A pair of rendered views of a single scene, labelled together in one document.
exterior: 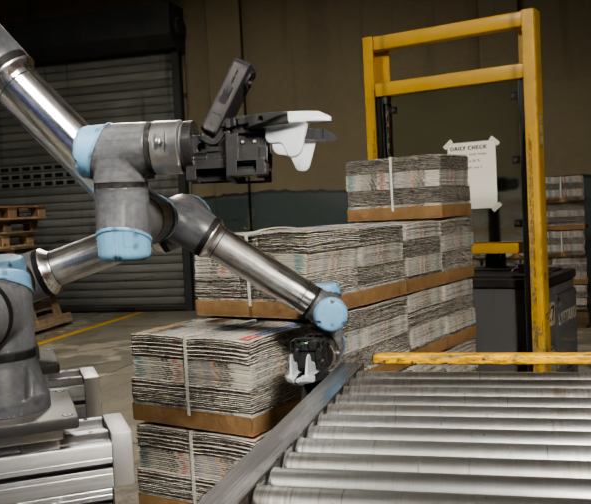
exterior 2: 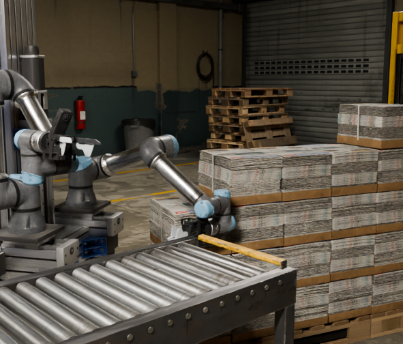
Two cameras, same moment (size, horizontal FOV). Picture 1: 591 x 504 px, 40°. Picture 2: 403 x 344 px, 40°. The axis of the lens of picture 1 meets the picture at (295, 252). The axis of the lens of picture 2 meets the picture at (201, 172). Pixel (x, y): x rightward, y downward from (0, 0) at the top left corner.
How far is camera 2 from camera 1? 1.36 m
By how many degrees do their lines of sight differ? 34
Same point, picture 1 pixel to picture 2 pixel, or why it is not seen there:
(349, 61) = not seen: outside the picture
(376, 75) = not seen: outside the picture
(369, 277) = (290, 185)
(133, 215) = (29, 168)
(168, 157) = (36, 147)
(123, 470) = (59, 263)
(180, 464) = not seen: hidden behind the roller
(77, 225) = (317, 100)
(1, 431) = (11, 239)
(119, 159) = (24, 145)
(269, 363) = not seen: hidden behind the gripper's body
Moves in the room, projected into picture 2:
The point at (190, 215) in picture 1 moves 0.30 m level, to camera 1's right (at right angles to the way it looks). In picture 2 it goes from (146, 149) to (202, 154)
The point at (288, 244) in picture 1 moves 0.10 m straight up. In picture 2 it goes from (225, 164) to (226, 142)
